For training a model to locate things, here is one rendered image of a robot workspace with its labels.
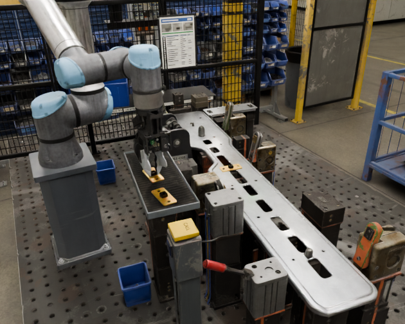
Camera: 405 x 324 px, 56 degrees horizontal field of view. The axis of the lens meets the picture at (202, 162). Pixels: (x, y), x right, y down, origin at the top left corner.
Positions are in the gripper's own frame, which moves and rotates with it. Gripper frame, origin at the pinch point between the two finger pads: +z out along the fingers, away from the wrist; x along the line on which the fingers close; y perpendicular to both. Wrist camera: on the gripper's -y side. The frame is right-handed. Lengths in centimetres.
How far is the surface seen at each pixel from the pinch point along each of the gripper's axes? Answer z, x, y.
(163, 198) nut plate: 1.4, -2.4, 13.3
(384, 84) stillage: 32, 223, -90
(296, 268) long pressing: 17.7, 22.9, 38.0
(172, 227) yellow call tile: 1.7, -5.5, 25.6
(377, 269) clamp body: 19, 42, 48
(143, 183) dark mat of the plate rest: 1.7, -4.2, 2.9
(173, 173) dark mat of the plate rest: 1.7, 5.6, 2.4
